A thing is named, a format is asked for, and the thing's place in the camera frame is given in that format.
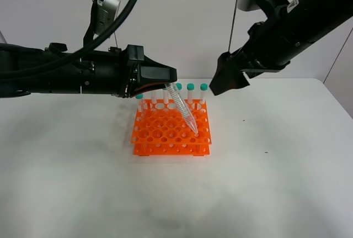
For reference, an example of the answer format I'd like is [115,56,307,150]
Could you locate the orange test tube rack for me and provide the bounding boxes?
[131,99,212,156]

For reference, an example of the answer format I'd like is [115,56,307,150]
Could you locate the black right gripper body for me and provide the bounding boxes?
[228,19,292,78]

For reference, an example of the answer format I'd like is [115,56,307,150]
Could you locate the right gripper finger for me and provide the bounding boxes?
[225,72,250,91]
[209,52,243,96]

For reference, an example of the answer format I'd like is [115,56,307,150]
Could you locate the second row tube left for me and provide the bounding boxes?
[135,94,145,115]

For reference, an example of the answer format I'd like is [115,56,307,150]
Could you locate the green-capped test tube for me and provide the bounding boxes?
[165,83,198,134]

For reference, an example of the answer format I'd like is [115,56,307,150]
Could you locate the back row tube far right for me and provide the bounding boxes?
[200,83,208,104]

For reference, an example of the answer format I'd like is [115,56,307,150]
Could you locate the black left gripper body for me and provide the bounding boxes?
[81,45,145,98]

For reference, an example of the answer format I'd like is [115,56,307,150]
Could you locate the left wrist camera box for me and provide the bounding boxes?
[94,0,121,35]

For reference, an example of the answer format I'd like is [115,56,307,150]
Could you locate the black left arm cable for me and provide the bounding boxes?
[0,0,145,81]

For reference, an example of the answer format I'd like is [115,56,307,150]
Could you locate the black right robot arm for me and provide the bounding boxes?
[210,0,352,96]

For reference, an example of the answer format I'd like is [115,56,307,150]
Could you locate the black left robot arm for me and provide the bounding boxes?
[1,43,177,98]

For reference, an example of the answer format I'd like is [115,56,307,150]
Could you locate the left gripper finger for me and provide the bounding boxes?
[137,56,177,86]
[125,82,165,98]

